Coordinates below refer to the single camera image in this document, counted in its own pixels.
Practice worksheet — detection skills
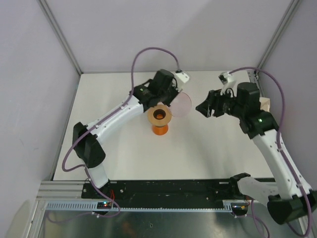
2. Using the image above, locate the right aluminium frame post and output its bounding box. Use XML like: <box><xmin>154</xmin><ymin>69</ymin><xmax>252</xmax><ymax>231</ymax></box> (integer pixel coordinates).
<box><xmin>257</xmin><ymin>0</ymin><xmax>303</xmax><ymax>68</ymax></box>

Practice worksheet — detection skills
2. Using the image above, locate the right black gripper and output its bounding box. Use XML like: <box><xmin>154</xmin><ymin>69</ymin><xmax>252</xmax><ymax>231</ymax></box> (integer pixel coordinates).
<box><xmin>196</xmin><ymin>87</ymin><xmax>245</xmax><ymax>119</ymax></box>

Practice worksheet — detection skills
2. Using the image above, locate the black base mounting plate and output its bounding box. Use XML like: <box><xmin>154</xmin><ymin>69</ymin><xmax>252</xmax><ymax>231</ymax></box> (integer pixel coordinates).
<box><xmin>81</xmin><ymin>178</ymin><xmax>260</xmax><ymax>209</ymax></box>

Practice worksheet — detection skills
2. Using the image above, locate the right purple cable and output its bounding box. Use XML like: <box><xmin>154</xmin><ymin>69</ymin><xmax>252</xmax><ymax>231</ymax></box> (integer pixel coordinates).
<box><xmin>229</xmin><ymin>66</ymin><xmax>314</xmax><ymax>238</ymax></box>

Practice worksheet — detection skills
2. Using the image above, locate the paper coffee filter stack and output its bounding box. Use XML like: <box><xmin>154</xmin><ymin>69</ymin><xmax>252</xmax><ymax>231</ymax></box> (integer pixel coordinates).
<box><xmin>259</xmin><ymin>97</ymin><xmax>270</xmax><ymax>112</ymax></box>

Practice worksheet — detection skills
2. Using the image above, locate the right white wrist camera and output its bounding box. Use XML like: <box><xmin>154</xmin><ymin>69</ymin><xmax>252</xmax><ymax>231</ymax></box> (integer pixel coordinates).
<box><xmin>218</xmin><ymin>71</ymin><xmax>236</xmax><ymax>95</ymax></box>

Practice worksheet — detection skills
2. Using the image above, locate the right aluminium table rail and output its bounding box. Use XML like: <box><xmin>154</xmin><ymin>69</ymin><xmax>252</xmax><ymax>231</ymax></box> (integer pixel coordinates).
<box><xmin>247</xmin><ymin>69</ymin><xmax>264</xmax><ymax>97</ymax></box>

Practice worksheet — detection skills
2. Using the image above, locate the grey slotted cable duct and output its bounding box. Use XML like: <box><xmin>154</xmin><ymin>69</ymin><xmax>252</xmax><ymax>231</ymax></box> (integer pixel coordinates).
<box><xmin>45</xmin><ymin>200</ymin><xmax>247</xmax><ymax>212</ymax></box>

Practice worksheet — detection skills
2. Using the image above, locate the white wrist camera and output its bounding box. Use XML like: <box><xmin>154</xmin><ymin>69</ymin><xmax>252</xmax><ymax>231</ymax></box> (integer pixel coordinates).
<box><xmin>174</xmin><ymin>71</ymin><xmax>191</xmax><ymax>91</ymax></box>
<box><xmin>218</xmin><ymin>71</ymin><xmax>236</xmax><ymax>95</ymax></box>

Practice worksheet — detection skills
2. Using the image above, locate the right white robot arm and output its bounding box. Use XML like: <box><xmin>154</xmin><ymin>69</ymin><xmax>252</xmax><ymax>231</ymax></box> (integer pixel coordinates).
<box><xmin>196</xmin><ymin>82</ymin><xmax>317</xmax><ymax>225</ymax></box>

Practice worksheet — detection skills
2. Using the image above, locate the left aluminium frame post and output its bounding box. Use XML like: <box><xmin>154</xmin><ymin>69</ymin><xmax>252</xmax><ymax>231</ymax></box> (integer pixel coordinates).
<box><xmin>37</xmin><ymin>0</ymin><xmax>83</xmax><ymax>76</ymax></box>

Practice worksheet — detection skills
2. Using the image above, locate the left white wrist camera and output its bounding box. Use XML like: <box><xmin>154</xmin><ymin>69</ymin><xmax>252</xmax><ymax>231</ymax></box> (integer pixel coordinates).
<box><xmin>174</xmin><ymin>71</ymin><xmax>191</xmax><ymax>91</ymax></box>

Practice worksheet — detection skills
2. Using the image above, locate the orange glass carafe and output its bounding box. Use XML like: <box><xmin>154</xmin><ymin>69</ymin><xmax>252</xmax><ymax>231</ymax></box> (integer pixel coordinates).
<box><xmin>152</xmin><ymin>124</ymin><xmax>169</xmax><ymax>136</ymax></box>

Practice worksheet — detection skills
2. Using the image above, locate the wooden dripper ring holder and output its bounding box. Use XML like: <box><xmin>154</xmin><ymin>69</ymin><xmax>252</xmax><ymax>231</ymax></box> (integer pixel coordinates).
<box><xmin>148</xmin><ymin>104</ymin><xmax>172</xmax><ymax>127</ymax></box>

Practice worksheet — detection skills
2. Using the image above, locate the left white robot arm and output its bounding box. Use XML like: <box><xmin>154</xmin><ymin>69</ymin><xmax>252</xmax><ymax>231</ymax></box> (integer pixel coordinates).
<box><xmin>72</xmin><ymin>69</ymin><xmax>189</xmax><ymax>198</ymax></box>

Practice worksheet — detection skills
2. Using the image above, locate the aluminium frame post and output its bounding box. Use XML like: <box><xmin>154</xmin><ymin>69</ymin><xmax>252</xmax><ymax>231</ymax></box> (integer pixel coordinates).
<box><xmin>37</xmin><ymin>0</ymin><xmax>83</xmax><ymax>76</ymax></box>
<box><xmin>257</xmin><ymin>0</ymin><xmax>303</xmax><ymax>68</ymax></box>

